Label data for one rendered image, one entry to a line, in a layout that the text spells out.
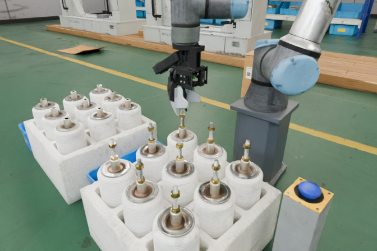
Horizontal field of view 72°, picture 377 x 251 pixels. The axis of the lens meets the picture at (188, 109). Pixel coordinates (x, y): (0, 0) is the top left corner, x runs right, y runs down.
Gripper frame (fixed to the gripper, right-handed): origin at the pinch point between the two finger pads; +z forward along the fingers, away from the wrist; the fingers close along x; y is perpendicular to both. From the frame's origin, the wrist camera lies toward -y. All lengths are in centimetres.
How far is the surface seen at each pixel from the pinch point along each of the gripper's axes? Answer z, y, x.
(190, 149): 11.8, 5.1, -1.4
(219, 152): 9.1, 15.1, -0.6
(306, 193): 1.7, 40.7, -10.7
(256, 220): 17.6, 31.2, -8.1
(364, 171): 34, 49, 58
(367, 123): 34, 43, 107
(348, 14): 3, -34, 436
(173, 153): 13.2, 1.1, -4.8
